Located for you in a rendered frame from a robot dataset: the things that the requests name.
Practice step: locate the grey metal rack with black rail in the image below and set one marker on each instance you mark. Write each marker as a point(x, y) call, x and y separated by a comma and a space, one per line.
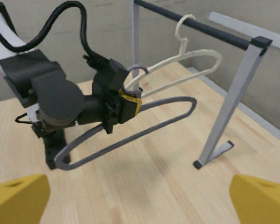
point(255, 51)

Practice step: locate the grey wire hanger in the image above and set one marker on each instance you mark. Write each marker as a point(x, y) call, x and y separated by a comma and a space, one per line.
point(137, 94)

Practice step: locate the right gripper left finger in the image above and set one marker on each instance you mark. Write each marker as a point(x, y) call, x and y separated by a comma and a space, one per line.
point(24, 200)

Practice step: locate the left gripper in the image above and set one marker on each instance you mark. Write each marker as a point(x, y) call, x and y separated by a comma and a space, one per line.
point(118, 107)

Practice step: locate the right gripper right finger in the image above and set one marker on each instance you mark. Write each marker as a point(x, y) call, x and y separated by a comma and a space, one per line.
point(255, 200)

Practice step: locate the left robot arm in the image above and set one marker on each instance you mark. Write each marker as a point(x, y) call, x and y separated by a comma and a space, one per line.
point(60, 100)

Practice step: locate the cream hanger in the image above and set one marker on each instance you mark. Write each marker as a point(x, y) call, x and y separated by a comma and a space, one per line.
point(182, 55)

